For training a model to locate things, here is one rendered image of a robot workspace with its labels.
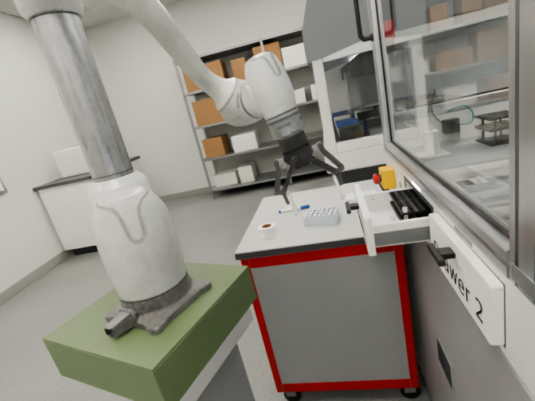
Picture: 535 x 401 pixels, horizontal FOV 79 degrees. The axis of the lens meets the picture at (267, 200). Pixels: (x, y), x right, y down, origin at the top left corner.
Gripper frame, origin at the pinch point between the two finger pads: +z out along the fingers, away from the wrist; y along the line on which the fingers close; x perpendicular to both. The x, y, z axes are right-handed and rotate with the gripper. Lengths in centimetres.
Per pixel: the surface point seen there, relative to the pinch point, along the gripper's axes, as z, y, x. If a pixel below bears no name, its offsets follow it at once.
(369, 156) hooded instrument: 13, 22, 83
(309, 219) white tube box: 14.5, -9.5, 28.0
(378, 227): 8.7, 12.8, -9.3
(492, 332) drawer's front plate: 15, 23, -43
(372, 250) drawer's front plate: 13.0, 9.5, -11.2
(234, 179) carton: 42, -155, 373
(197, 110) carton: -69, -158, 366
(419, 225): 11.4, 22.1, -9.3
